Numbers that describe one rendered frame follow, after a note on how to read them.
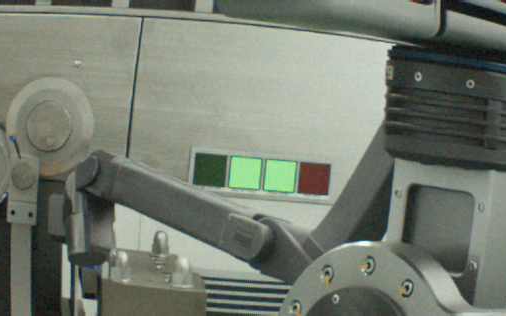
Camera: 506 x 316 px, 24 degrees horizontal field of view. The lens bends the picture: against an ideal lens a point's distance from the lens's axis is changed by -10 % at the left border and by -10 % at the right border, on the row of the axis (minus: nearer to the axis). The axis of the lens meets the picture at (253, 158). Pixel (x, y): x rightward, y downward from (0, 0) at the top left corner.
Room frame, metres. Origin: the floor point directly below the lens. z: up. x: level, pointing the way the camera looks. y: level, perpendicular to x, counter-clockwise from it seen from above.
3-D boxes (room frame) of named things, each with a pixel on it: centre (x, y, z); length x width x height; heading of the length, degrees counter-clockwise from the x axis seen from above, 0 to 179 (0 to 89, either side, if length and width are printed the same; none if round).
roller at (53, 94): (1.94, 0.33, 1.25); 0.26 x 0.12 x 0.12; 10
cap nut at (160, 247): (2.18, 0.14, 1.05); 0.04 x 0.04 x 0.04
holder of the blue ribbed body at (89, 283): (1.96, 0.25, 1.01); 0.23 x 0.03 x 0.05; 10
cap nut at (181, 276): (1.86, 0.09, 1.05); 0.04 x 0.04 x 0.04
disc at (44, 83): (1.82, 0.31, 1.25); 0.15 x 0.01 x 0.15; 100
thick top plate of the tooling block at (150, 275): (2.01, 0.16, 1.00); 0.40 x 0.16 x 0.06; 10
